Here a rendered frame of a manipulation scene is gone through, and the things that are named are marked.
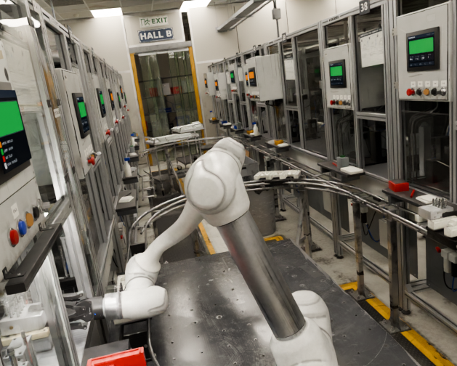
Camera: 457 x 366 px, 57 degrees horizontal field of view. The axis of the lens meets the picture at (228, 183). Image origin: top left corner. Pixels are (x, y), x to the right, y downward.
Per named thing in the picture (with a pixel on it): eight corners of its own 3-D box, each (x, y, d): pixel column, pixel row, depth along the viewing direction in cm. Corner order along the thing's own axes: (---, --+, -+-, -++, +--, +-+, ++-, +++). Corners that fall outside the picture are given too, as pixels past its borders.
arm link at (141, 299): (123, 328, 140) (124, 301, 151) (170, 322, 142) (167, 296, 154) (120, 303, 135) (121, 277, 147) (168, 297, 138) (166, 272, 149)
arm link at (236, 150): (193, 174, 135) (183, 185, 122) (221, 126, 130) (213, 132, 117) (227, 195, 135) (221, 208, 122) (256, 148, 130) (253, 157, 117)
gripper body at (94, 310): (107, 313, 145) (78, 316, 144) (104, 290, 144) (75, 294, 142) (104, 324, 138) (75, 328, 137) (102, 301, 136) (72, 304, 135)
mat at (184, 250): (232, 290, 343) (232, 289, 343) (161, 306, 334) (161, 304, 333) (176, 167, 904) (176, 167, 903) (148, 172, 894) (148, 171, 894)
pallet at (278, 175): (254, 186, 347) (253, 175, 344) (259, 182, 359) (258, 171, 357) (298, 185, 333) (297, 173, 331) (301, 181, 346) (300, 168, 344)
